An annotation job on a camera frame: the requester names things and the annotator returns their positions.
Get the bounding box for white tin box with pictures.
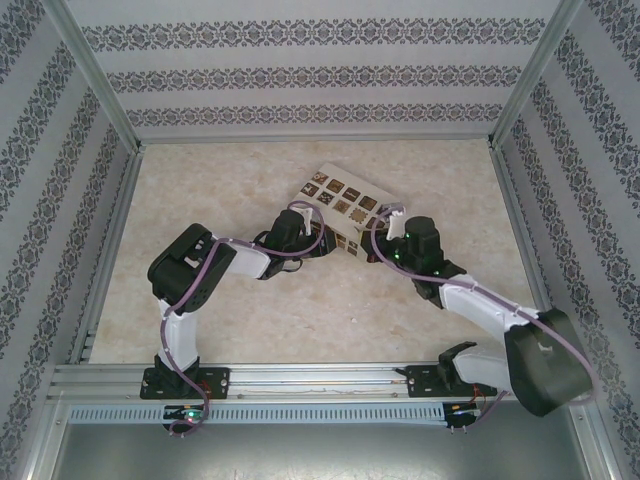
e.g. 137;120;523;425
287;162;406;259

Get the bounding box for small circuit board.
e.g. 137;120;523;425
447;399;479;431
163;405;207;422

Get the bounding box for grey metal sheet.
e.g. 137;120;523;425
57;422;619;480

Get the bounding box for aluminium frame profile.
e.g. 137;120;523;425
569;399;624;480
37;0;144;154
488;0;589;149
22;394;71;480
489;144;559;314
74;147;144;366

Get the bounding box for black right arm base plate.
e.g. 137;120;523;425
403;364;484;397

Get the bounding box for aluminium mounting rail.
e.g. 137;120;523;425
48;363;509;401

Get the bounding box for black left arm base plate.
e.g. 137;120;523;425
141;366;232;401

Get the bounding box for grey slotted cable duct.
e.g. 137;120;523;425
67;399;449;426

